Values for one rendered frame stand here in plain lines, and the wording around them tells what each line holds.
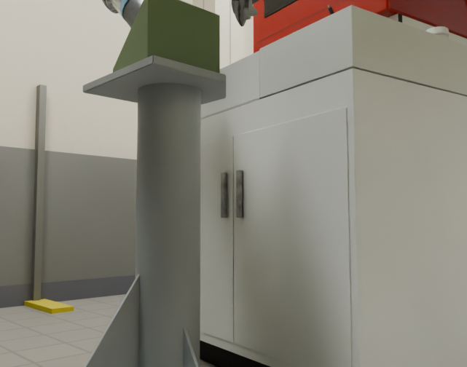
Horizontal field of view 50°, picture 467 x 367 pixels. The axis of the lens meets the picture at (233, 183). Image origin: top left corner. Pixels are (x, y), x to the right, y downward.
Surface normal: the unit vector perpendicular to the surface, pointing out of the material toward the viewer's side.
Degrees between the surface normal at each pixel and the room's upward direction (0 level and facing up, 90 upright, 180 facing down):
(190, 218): 90
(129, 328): 90
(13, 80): 90
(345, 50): 90
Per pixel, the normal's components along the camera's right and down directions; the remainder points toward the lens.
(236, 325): -0.83, -0.04
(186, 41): 0.69, -0.06
